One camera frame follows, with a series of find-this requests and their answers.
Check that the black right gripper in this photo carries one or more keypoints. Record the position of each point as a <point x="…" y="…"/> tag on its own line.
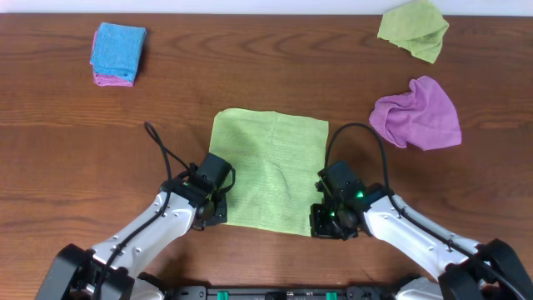
<point x="321" y="221"/>

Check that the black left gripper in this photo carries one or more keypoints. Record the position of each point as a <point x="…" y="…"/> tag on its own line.
<point x="221" y="210"/>

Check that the light green cloth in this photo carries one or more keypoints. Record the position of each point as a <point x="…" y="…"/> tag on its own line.
<point x="277" y="158"/>

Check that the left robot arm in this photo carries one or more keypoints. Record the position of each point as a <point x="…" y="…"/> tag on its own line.
<point x="194" y="199"/>

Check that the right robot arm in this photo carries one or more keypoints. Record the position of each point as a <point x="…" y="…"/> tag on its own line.
<point x="459" y="267"/>

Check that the crumpled purple cloth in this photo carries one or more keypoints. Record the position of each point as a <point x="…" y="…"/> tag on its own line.
<point x="424" y="117"/>

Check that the folded pink cloth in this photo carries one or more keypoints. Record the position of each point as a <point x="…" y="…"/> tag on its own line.
<point x="109" y="80"/>

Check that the folded blue cloth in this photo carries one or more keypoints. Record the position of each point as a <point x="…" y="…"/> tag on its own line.
<point x="117" y="50"/>

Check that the crumpled olive green cloth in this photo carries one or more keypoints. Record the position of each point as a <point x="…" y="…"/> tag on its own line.
<point x="417" y="26"/>

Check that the black mounting rail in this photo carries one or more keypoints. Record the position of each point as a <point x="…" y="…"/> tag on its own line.
<point x="279" y="293"/>

